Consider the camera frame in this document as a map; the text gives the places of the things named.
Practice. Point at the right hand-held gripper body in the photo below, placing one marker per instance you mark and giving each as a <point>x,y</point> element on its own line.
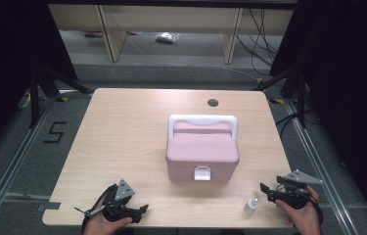
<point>297,196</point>

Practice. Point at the aluminium floor rail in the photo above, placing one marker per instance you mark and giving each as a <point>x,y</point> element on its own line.
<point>318,169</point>
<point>11,169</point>

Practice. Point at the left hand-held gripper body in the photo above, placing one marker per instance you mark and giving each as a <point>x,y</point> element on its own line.
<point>119,204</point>

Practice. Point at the black metal stand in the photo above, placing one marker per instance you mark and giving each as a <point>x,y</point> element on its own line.
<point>34,98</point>
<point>301,101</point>

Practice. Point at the small white dropper bottle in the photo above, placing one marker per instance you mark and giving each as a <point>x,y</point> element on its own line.
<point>250,207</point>

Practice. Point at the yellow black tape piece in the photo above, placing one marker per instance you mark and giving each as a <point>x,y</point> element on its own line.
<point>277,101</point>
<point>62,99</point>

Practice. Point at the person's right hand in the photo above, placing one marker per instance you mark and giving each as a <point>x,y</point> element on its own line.
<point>305,220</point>

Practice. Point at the person's left hand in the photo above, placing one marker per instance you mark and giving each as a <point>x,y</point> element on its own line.
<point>101,226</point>

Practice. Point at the clear plastic bag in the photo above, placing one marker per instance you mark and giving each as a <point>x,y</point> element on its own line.
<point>167,37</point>

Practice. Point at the light wooden shelf unit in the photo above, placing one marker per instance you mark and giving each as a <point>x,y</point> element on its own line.
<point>112,36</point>

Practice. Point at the black curtain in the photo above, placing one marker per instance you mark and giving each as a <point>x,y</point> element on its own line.
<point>5,58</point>
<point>350,81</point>

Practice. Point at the pink storage box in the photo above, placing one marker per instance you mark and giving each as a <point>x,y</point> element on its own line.
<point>184,169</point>

